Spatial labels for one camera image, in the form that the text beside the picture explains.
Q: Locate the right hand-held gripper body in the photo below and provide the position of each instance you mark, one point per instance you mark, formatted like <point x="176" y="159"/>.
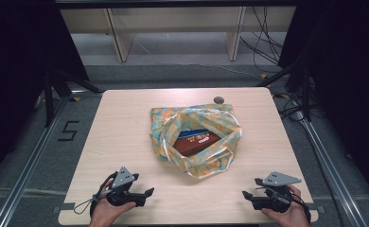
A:
<point x="275" y="192"/>

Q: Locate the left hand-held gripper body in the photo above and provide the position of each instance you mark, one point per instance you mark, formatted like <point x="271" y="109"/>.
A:
<point x="122" y="186"/>

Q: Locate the teal orange patterned cloth bag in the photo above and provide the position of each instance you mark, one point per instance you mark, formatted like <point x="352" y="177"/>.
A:
<point x="226" y="126"/>

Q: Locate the person's right hand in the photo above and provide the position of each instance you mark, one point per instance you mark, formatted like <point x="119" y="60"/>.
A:
<point x="288" y="216"/>

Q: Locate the person's left hand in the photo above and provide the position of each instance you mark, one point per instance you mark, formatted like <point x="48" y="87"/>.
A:
<point x="105" y="214"/>

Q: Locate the black tape strip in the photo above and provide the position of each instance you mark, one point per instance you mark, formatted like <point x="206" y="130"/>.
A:
<point x="66" y="207"/>
<point x="319" y="210"/>

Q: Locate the brown snack box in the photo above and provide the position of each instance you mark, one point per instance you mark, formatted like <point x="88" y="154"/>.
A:
<point x="193" y="145"/>

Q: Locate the blue snack packet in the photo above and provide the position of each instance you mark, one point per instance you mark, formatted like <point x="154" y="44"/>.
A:
<point x="189" y="134"/>

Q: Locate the yellow tape piece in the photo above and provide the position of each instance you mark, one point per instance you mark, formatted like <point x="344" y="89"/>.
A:
<point x="285" y="96"/>
<point x="264" y="76"/>
<point x="76" y="99"/>

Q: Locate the small round brown disc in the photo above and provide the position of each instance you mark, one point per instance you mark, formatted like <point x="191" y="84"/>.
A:
<point x="219" y="100"/>

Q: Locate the black metal stand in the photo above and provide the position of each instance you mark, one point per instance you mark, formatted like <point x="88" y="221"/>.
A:
<point x="51" y="94"/>
<point x="304" y="91"/>

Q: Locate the dark curtain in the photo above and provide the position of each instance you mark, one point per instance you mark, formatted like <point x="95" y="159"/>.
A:
<point x="353" y="78"/>
<point x="15" y="78"/>

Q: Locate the aluminium floor rail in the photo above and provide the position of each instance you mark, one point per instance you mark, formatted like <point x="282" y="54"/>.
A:
<point x="31" y="160"/>
<point x="330" y="164"/>

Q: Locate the pale wooden desk frame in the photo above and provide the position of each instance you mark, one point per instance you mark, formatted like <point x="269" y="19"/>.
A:
<point x="173" y="19"/>

